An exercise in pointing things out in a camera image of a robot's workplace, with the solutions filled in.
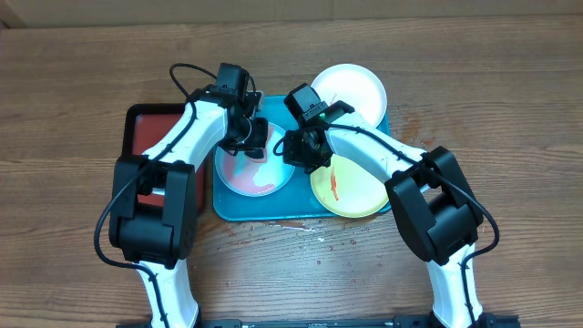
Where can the teal plastic tray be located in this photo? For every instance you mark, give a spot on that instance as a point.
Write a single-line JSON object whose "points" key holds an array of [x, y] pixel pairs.
{"points": [[294, 200]]}

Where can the white plate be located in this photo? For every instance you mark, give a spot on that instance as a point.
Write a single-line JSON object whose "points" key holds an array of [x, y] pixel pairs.
{"points": [[355, 85]]}

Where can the light blue plate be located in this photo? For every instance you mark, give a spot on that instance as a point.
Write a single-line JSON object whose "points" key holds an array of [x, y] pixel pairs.
{"points": [[254, 177]]}

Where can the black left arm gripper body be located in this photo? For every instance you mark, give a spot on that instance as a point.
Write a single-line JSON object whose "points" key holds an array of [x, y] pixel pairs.
{"points": [[252, 135]]}

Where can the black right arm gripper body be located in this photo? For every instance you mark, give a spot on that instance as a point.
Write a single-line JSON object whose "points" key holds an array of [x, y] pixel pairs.
{"points": [[306, 158]]}

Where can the black tray with red water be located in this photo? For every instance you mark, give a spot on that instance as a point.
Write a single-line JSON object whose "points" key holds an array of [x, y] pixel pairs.
{"points": [[145, 126]]}

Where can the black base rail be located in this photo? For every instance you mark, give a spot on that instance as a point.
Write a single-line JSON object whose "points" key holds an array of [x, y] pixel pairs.
{"points": [[486, 320]]}

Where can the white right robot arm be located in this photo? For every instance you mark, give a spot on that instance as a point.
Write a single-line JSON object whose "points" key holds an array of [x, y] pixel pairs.
{"points": [[434, 209]]}

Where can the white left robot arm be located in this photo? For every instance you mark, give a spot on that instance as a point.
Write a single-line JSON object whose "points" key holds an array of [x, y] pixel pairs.
{"points": [[152, 215]]}

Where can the yellow plate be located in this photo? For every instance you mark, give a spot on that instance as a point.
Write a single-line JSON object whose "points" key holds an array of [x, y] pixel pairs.
{"points": [[347, 190]]}

